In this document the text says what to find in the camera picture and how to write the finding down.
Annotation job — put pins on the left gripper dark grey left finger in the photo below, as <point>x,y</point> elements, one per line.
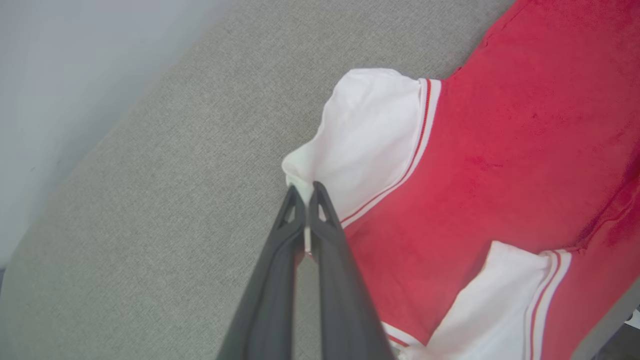
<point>270,300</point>

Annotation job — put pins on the grey fabric sofa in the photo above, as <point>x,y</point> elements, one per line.
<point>150,225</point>

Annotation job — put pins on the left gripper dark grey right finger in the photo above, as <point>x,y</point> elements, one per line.
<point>345,300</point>

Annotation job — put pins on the red and white shirt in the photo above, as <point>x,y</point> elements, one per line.
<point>500,150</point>

